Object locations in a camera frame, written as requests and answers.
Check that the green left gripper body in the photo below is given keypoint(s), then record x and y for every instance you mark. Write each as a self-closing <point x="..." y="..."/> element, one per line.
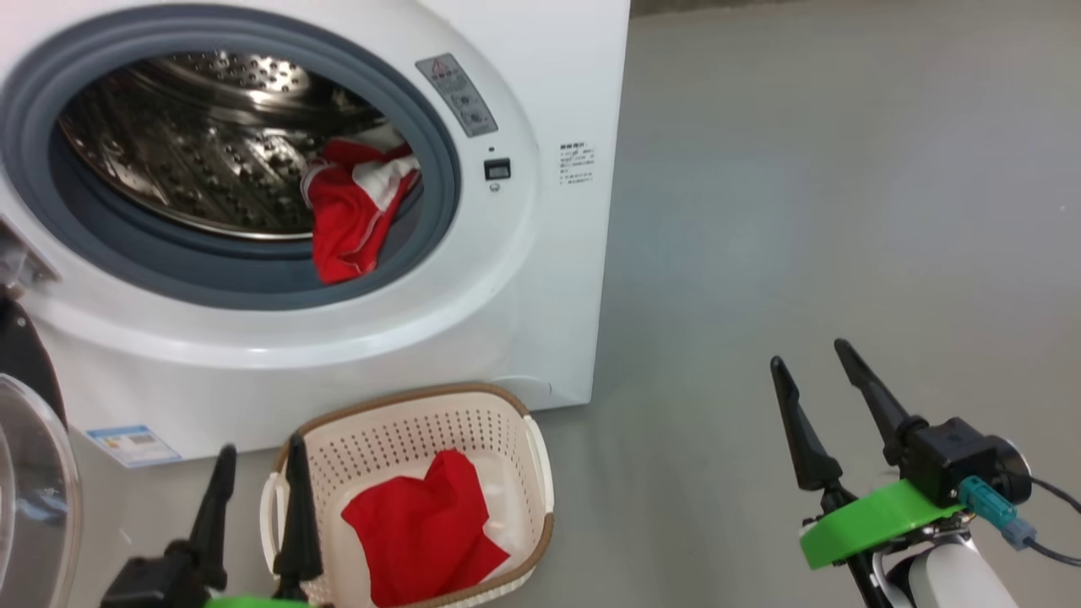
<point x="262" y="602"/>

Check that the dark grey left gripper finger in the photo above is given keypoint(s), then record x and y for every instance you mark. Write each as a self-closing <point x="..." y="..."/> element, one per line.
<point x="297" y="523"/>
<point x="215" y="507"/>

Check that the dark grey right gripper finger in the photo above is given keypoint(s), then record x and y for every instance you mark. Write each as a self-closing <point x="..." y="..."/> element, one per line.
<point x="802" y="439"/>
<point x="874" y="397"/>

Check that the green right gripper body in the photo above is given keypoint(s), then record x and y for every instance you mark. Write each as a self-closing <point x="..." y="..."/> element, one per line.
<point x="870" y="519"/>

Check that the plain red cloth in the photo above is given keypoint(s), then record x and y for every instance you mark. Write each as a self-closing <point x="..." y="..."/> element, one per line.
<point x="422" y="532"/>

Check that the black round glass washer door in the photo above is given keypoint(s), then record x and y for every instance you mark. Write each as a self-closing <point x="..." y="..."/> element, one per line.
<point x="38" y="507"/>

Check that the red and white garment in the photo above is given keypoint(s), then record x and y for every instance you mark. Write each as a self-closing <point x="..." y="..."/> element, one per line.
<point x="346" y="219"/>

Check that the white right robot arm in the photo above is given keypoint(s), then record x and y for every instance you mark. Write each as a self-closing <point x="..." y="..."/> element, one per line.
<point x="954" y="578"/>

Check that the cream perforated laundry basket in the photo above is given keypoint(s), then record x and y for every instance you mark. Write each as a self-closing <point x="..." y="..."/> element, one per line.
<point x="388" y="431"/>

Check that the grey rubber door gasket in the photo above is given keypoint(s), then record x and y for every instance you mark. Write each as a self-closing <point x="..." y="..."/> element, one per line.
<point x="211" y="270"/>

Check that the white washing machine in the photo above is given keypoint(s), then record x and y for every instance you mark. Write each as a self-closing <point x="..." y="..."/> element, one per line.
<point x="540" y="295"/>

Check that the blue energy label sticker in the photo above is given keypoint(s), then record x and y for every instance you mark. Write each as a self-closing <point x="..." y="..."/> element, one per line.
<point x="135" y="445"/>

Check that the white text sticker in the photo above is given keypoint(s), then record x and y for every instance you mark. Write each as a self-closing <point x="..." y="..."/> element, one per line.
<point x="576" y="165"/>

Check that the steel perforated washer drum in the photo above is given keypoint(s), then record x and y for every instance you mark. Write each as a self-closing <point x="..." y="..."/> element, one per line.
<point x="186" y="152"/>

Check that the grey warning label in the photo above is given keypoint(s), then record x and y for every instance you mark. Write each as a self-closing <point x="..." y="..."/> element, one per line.
<point x="456" y="94"/>

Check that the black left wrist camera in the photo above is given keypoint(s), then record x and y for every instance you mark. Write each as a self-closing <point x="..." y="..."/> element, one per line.
<point x="148" y="583"/>

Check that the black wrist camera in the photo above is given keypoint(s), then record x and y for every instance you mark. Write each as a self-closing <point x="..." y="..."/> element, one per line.
<point x="148" y="583"/>
<point x="958" y="456"/>

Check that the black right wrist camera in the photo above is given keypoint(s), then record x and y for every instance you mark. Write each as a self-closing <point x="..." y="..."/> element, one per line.
<point x="958" y="456"/>

